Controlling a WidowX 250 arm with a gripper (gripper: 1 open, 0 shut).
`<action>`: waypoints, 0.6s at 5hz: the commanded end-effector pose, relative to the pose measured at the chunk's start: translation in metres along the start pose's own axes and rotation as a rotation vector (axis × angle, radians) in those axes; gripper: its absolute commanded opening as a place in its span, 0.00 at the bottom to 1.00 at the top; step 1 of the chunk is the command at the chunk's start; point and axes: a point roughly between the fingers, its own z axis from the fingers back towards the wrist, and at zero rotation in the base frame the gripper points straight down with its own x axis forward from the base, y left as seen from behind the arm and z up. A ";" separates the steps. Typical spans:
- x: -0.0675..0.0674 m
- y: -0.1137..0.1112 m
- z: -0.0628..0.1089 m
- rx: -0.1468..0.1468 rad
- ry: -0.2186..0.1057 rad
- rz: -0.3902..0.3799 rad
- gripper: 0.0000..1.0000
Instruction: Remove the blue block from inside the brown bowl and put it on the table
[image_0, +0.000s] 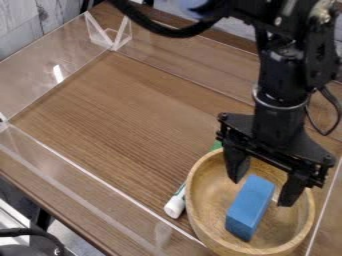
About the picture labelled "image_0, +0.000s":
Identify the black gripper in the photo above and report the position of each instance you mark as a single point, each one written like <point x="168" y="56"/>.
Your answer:
<point x="273" y="136"/>

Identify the blue rectangular block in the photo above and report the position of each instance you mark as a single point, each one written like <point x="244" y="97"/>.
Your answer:
<point x="249" y="207"/>

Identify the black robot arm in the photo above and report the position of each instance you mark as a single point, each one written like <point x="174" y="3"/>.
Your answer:
<point x="300" y="62"/>

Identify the brown wooden bowl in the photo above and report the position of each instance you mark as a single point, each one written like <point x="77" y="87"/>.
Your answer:
<point x="285" y="225"/>

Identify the white green marker pen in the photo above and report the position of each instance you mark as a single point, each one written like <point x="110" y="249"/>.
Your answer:
<point x="177" y="201"/>

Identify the black metal table leg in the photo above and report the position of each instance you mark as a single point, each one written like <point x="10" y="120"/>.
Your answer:
<point x="44" y="220"/>

